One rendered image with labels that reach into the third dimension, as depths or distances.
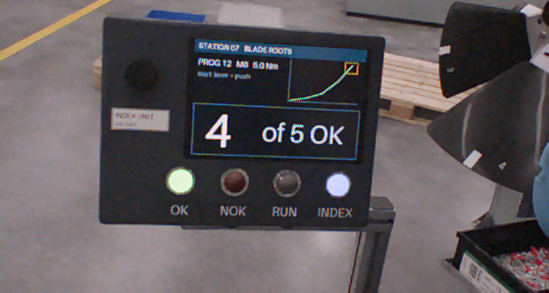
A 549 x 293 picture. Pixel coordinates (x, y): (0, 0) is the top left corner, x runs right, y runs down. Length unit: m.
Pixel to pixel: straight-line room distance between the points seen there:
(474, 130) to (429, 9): 5.59
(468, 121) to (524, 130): 0.10
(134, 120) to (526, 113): 0.81
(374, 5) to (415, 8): 0.41
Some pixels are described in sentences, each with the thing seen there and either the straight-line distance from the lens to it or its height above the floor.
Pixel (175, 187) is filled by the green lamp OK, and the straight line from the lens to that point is 0.57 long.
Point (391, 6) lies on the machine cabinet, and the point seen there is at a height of 0.16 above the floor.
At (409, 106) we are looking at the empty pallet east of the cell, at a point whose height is 0.11.
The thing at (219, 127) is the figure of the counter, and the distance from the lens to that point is 0.57.
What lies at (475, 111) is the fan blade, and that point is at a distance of 1.21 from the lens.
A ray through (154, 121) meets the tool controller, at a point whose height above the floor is 1.17.
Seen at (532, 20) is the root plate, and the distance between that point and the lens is 1.37.
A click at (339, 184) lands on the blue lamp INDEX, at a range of 0.59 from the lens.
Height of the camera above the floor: 1.39
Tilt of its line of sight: 24 degrees down
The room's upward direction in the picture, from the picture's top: 7 degrees clockwise
